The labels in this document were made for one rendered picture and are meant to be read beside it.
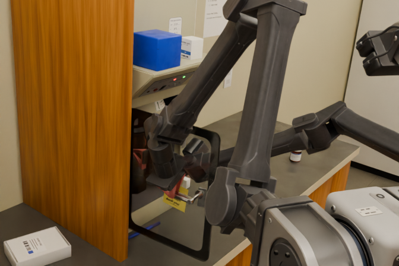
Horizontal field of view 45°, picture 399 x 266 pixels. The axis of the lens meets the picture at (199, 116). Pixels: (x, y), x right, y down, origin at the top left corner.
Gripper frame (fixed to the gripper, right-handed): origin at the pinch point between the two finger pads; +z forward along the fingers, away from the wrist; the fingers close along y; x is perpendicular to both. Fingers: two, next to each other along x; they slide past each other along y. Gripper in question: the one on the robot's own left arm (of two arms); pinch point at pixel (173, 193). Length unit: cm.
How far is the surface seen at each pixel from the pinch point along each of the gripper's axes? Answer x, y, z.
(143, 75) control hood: -14.0, -14.8, -25.9
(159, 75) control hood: -10.6, -17.1, -24.9
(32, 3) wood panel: -51, -16, -41
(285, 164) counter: -1, -73, 61
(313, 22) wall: -44, -217, 79
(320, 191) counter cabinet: 15, -76, 76
